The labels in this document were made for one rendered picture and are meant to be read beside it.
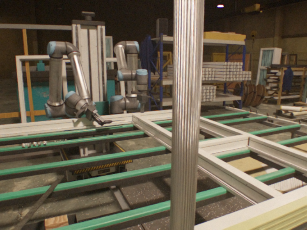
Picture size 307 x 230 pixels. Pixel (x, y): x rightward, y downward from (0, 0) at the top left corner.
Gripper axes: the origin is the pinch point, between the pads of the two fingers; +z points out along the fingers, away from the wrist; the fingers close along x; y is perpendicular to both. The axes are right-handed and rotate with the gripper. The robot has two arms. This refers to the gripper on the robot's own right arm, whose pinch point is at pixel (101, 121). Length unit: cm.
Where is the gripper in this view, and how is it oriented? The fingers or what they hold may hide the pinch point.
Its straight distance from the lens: 177.4
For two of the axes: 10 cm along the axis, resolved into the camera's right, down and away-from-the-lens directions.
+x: -2.9, 5.6, 7.8
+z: 7.8, 6.1, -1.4
